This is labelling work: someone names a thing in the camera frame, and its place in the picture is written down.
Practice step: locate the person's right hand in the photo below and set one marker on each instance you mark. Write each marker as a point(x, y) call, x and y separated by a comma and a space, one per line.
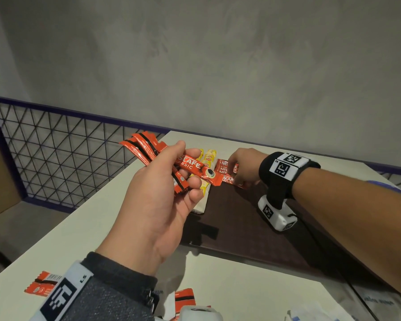
point(249, 165)

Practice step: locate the person's left hand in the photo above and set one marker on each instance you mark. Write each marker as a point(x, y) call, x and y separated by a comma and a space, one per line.
point(150, 213)

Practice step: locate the dark brown tray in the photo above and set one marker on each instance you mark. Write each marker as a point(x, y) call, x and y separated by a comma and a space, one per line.
point(247, 230)

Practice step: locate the pile of white sugar packets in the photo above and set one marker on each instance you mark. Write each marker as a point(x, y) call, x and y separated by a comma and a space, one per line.
point(371, 304)

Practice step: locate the person's right forearm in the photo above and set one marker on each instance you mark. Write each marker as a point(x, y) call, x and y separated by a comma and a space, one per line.
point(371, 223)

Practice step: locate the black right wrist band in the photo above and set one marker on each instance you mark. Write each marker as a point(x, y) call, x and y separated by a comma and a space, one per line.
point(280, 193)

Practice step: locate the black wrist band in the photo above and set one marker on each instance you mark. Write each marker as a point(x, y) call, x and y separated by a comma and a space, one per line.
point(120, 297)
point(280, 193)

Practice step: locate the black left wrist band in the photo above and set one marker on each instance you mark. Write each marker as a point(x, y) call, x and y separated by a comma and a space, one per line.
point(120, 297)

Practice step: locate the blue and white mug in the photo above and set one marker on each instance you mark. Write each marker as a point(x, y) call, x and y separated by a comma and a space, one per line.
point(387, 186)

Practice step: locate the light wooden cabinet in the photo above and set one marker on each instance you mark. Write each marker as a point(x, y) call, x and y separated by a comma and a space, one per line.
point(0, 180)

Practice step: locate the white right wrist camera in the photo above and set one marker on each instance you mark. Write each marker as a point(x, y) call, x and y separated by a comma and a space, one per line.
point(280, 223)

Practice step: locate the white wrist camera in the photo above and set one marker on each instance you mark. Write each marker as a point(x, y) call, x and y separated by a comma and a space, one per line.
point(280, 223)
point(197, 314)

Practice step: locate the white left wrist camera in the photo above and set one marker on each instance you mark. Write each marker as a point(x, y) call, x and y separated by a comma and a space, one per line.
point(197, 314)

